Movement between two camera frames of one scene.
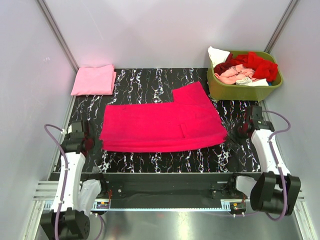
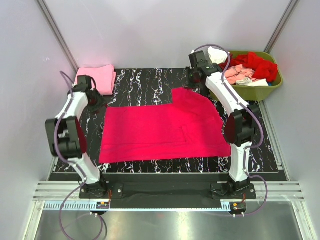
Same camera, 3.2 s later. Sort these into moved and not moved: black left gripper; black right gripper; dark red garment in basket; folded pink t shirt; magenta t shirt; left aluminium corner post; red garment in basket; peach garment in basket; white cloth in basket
Moved: magenta t shirt; black right gripper; black left gripper
Not moved: white cloth in basket; dark red garment in basket; folded pink t shirt; peach garment in basket; left aluminium corner post; red garment in basket
